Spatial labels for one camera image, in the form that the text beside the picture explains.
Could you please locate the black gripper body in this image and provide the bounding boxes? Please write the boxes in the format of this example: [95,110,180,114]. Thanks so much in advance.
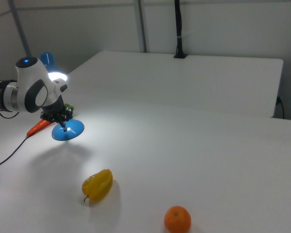
[40,96,75,124]

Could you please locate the blue gooseneck desk lamp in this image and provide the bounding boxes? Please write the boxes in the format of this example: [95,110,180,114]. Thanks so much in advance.
[40,51,85,142]

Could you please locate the orange toy carrot green leaves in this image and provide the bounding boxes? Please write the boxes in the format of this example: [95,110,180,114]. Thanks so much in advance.
[26,103,75,137]

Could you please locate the yellow toy starfruit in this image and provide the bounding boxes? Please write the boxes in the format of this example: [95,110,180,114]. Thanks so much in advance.
[81,169,113,202]

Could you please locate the white adjoining table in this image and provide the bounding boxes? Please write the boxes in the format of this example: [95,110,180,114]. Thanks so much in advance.
[65,50,284,119]

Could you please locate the orange toy mandarin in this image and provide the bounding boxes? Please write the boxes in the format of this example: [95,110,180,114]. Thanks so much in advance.
[163,205,192,233]

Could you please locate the black pole with table clamp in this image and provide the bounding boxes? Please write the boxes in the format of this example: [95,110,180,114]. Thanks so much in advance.
[173,0,188,59]

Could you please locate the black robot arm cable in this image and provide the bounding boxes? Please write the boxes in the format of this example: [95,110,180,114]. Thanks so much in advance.
[0,109,18,120]

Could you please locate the black wall plug with cable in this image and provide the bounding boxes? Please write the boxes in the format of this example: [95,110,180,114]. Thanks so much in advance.
[276,96,286,119]

